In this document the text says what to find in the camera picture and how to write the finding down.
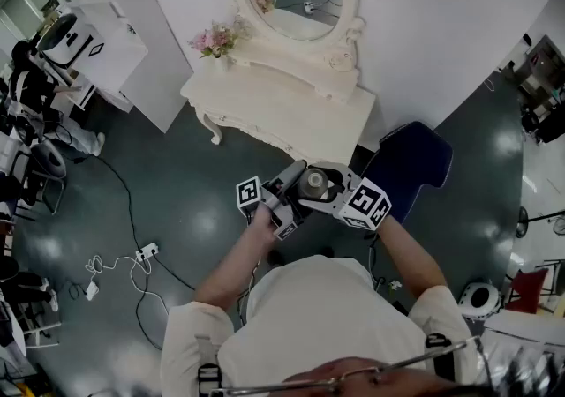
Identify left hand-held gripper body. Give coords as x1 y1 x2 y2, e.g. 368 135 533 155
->
236 175 306 242

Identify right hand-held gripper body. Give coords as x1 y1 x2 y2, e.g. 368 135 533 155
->
335 169 394 232

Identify small grey bottle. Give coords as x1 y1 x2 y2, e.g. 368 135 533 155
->
298 168 330 201

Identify person's left forearm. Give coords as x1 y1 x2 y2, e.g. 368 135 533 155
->
192 221 283 312

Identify person's right forearm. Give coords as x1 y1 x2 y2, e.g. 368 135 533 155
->
373 214 450 302

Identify person's left hand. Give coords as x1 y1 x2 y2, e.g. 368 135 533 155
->
249 203 283 241

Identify white dressing table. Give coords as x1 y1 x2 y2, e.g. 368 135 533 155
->
179 35 377 167

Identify dark blue chair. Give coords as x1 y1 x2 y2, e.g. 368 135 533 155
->
359 120 455 226

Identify person's white shirt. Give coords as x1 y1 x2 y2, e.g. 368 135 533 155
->
159 254 481 397

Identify white power strip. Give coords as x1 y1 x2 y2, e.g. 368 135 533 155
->
134 242 160 263

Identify round white and black device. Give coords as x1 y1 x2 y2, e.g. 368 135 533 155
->
456 281 505 322

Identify pink flower bouquet in vase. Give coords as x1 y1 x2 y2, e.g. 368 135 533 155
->
188 19 243 73

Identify black stand with round base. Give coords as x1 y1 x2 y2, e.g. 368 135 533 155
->
515 206 565 239

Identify person's glasses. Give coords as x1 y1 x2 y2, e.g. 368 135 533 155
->
210 335 496 397

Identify red chair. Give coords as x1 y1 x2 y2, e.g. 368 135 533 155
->
504 267 551 315

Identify dark equipment rack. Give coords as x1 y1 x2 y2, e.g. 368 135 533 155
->
497 33 565 146

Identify white shelf cabinet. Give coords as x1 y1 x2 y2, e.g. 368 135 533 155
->
28 0 195 135

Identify white and black machine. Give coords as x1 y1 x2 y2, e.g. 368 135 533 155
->
36 12 106 71

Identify long black floor cable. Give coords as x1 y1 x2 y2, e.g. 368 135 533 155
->
65 154 198 293

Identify white cable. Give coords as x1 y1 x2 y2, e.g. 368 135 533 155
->
84 253 170 315

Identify metal frame chair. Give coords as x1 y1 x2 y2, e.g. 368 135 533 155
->
11 138 68 216

